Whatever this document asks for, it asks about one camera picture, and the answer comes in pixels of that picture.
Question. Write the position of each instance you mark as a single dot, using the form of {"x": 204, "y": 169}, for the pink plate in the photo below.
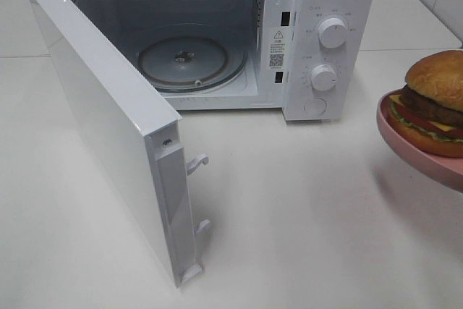
{"x": 445, "y": 170}

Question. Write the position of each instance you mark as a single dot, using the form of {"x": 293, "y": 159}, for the glass microwave turntable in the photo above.
{"x": 187, "y": 58}

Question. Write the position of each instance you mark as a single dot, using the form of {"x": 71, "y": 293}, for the white microwave door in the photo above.
{"x": 131, "y": 129}

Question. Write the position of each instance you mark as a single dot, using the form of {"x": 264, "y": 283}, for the white microwave oven body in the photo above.
{"x": 280, "y": 37}

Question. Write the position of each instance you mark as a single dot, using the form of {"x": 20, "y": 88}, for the round white door button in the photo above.
{"x": 315, "y": 107}

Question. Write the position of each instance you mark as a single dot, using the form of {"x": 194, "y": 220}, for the white control knob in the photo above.
{"x": 332, "y": 32}
{"x": 323, "y": 77}

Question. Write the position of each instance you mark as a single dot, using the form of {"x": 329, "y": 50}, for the burger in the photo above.
{"x": 427, "y": 111}

